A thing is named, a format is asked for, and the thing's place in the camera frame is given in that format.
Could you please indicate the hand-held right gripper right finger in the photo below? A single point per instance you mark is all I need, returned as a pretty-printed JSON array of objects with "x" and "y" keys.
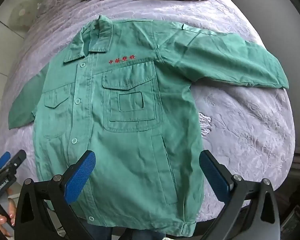
[{"x": 212, "y": 177}]

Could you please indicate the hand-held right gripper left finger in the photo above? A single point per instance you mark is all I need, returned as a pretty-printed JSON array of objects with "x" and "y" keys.
[{"x": 80, "y": 177}]

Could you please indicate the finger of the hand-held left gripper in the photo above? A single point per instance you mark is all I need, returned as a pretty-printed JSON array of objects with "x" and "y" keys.
[
  {"x": 18, "y": 156},
  {"x": 2, "y": 160}
]

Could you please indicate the green work jacket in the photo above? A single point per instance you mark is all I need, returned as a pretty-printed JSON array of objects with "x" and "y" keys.
[{"x": 130, "y": 130}]

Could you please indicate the person's left hand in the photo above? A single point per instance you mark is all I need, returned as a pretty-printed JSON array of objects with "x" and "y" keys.
[{"x": 0, "y": 223}]

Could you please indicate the person's dark trousers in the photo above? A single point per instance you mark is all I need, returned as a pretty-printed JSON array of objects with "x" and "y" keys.
[{"x": 102, "y": 233}]

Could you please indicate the lavender embossed blanket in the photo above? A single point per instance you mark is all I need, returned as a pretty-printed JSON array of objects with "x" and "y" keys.
[{"x": 240, "y": 120}]

